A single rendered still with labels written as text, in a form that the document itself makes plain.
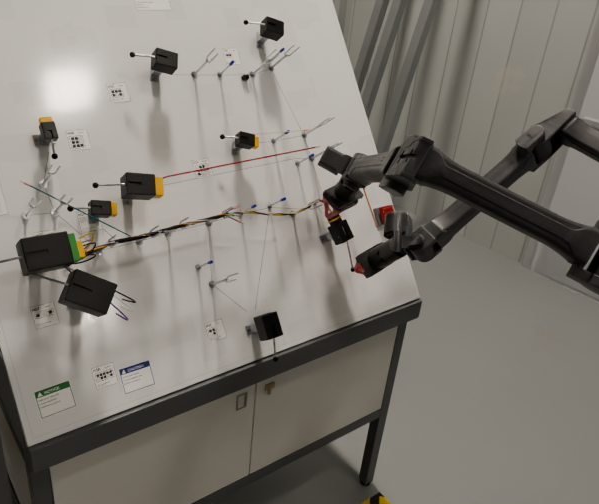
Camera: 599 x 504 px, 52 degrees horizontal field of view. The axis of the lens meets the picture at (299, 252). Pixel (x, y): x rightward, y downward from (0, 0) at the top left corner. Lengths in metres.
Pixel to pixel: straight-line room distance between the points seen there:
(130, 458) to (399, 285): 0.91
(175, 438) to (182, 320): 0.32
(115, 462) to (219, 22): 1.19
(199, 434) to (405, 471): 1.13
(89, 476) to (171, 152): 0.81
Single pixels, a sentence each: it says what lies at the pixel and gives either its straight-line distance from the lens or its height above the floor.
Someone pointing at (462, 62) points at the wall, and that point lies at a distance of 4.35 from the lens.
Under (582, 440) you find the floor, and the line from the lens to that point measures 3.05.
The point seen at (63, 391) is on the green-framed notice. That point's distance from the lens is 1.43.
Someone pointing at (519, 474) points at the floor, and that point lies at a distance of 2.76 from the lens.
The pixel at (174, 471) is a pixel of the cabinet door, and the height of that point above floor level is 0.56.
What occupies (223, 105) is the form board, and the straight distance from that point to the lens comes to 1.71.
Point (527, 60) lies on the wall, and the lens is 4.12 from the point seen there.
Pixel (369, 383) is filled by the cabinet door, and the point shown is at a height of 0.55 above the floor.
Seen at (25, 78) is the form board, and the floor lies 1.50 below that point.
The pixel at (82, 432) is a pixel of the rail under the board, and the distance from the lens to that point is 1.44.
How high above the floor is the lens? 1.87
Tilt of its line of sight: 28 degrees down
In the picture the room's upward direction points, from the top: 6 degrees clockwise
